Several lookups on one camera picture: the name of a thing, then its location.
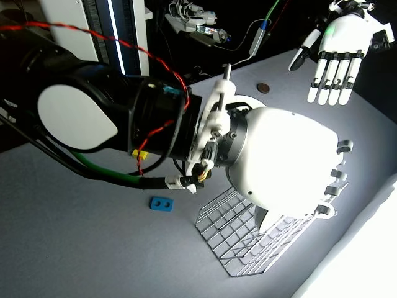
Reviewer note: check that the spare white robot hand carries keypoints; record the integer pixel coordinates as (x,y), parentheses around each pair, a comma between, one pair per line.
(186,14)

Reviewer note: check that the grey adapter box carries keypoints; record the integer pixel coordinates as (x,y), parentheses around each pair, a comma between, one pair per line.
(257,38)

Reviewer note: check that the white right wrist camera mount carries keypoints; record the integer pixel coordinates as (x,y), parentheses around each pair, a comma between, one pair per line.
(217,90)

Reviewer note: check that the yellow rectangular block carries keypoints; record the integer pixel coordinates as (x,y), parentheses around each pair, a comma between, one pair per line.
(139,154)

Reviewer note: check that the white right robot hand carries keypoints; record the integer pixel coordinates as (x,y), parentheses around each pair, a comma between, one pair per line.
(288,161)

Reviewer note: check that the blue block with two holes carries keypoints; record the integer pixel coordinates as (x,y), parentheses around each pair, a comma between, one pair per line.
(161,204)

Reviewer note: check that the small lit circuit board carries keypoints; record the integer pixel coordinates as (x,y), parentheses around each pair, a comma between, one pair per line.
(211,31)

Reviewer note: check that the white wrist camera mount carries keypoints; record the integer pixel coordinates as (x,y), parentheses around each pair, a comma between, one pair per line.
(383,37)
(217,90)

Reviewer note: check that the brown round disc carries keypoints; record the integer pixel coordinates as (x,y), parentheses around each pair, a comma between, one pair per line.
(263,88)

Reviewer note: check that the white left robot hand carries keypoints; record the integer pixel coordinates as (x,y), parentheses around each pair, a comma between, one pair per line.
(344,34)

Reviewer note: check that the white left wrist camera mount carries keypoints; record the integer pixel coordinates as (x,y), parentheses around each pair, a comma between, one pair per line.
(383,37)

